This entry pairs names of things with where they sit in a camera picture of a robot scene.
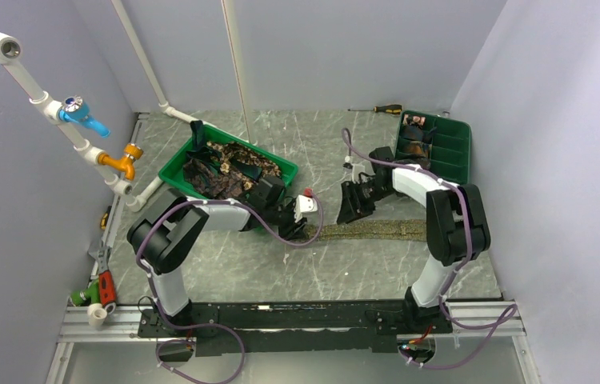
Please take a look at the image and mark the blue valve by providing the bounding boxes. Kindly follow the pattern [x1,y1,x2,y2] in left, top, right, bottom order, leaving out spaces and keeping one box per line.
[58,95,110,138]

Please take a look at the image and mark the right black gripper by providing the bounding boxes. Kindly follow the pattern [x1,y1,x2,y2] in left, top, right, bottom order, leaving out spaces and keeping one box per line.
[336,179,394,225]

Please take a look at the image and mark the green pipe fitting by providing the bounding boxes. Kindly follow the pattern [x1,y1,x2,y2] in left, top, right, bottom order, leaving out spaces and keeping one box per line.
[69,279,101,307]

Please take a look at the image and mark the brown floral tie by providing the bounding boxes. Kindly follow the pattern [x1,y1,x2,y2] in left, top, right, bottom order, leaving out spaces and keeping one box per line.
[206,141,282,191]

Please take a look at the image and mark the yellow black tool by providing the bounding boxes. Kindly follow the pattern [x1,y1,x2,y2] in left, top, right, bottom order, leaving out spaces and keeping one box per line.
[99,206,111,230]

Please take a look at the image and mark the olive gold patterned tie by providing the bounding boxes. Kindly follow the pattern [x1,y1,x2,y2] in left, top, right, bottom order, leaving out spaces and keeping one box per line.
[302,219,426,242]

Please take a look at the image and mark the white vertical pole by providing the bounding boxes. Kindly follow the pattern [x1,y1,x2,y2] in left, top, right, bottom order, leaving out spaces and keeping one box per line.
[221,0,256,143]

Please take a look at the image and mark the rolled ties in organizer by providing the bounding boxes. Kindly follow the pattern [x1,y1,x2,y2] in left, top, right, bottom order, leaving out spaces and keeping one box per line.
[397,114,436,158]

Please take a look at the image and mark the orange brass tap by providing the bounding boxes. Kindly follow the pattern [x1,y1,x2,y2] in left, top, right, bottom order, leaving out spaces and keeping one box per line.
[96,142,144,181]

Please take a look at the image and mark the aluminium frame rail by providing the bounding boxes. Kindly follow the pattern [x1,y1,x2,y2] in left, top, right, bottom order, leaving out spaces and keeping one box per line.
[46,301,542,383]

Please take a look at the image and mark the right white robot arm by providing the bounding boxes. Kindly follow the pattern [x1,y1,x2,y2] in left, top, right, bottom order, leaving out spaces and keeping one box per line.
[337,147,491,332]

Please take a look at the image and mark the orange handled screwdriver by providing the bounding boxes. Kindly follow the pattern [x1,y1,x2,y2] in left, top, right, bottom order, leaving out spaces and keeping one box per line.
[347,104,403,116]

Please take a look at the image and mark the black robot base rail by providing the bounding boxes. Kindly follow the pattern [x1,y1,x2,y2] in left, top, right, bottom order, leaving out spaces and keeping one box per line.
[138,298,452,357]

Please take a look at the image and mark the green compartment organizer box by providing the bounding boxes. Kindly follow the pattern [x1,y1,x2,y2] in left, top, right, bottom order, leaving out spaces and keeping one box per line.
[394,110,471,184]

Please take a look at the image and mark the white pipe fitting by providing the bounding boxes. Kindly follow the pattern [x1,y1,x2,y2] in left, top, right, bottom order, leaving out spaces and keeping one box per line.
[86,303,108,330]

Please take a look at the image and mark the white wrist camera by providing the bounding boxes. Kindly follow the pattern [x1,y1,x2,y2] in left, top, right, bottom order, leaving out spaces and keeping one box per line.
[343,155,366,183]
[294,188,318,223]

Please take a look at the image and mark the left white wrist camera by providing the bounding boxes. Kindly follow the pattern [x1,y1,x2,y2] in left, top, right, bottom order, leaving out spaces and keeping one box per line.
[294,188,318,223]

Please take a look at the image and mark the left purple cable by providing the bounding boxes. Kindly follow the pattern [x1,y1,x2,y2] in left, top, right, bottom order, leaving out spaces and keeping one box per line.
[134,193,326,384]

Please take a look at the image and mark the dark teal tie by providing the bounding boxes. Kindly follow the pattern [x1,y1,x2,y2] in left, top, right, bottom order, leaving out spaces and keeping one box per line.
[186,120,264,182]

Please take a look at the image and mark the white pvc pipe frame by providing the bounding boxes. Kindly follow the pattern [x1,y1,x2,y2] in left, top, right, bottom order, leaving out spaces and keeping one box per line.
[0,0,216,213]

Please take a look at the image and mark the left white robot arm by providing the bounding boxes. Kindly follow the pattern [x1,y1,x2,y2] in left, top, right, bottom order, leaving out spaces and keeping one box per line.
[126,177,318,336]

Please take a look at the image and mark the red pipe wrench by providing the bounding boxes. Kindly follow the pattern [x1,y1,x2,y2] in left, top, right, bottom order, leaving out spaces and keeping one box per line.
[88,240,117,314]

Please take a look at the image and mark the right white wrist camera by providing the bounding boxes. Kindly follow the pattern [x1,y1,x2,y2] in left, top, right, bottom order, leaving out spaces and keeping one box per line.
[343,155,366,183]

